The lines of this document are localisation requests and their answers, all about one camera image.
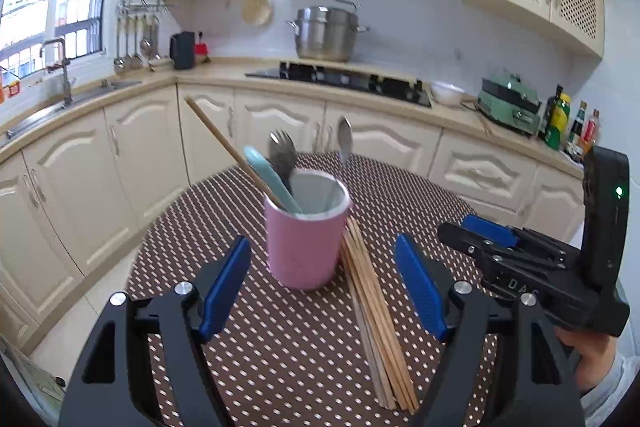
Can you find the white bowl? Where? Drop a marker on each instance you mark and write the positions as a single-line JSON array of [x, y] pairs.
[[447, 93]]

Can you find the light blue spoon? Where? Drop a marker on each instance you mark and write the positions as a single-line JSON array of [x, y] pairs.
[[265, 172]]

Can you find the hanging metal skimmer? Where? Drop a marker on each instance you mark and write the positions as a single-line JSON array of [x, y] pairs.
[[146, 44]]

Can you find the round beige wall strainer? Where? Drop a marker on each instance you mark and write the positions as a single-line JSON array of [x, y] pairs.
[[257, 9]]

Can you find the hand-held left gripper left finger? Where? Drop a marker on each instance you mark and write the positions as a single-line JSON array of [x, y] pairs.
[[227, 287]]

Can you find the green yellow bottle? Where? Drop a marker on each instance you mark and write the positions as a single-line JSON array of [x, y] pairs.
[[559, 122]]

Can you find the person's right forearm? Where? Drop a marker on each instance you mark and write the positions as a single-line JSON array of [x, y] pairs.
[[617, 387]]

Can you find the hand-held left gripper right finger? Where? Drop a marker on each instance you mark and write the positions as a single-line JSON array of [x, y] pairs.
[[420, 287]]

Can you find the black kettle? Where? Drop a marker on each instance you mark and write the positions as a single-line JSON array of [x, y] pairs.
[[183, 52]]

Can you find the metal fork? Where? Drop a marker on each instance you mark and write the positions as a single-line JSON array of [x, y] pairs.
[[281, 152]]

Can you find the person's right hand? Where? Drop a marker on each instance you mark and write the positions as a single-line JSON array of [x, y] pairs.
[[592, 357]]

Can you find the red label bottle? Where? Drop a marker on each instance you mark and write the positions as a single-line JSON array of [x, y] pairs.
[[590, 132]]

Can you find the cream base kitchen cabinets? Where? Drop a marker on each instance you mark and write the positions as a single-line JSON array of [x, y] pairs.
[[125, 167]]

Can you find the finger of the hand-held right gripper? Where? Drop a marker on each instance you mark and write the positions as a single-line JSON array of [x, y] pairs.
[[487, 231], [460, 239]]

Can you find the red container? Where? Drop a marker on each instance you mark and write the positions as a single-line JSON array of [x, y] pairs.
[[201, 50]]

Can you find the dark sauce bottle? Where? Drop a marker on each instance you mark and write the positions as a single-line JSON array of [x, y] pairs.
[[577, 127]]

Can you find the hanging metal ladle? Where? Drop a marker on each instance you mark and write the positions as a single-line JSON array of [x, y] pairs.
[[119, 64]]

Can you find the green electric grill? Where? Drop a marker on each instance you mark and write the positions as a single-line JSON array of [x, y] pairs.
[[507, 102]]

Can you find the steel sink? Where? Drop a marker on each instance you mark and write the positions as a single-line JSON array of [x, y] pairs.
[[60, 107]]

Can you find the black gas stove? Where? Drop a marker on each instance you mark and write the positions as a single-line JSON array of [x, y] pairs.
[[345, 79]]

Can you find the stainless steel pot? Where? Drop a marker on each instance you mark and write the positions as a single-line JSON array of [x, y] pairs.
[[325, 34]]

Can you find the bundle of wooden chopsticks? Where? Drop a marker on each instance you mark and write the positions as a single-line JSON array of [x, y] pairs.
[[372, 307]]

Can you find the pink utensil cup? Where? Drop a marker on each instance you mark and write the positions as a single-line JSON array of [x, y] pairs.
[[300, 252]]

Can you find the metal faucet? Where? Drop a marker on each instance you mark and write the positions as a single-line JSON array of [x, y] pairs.
[[66, 82]]

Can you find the dark oil bottle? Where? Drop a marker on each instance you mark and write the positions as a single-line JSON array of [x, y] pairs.
[[554, 99]]

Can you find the long wooden stick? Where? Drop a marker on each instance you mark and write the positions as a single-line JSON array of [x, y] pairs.
[[220, 142]]

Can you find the metal spoon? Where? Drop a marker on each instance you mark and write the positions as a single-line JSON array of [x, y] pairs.
[[344, 137]]

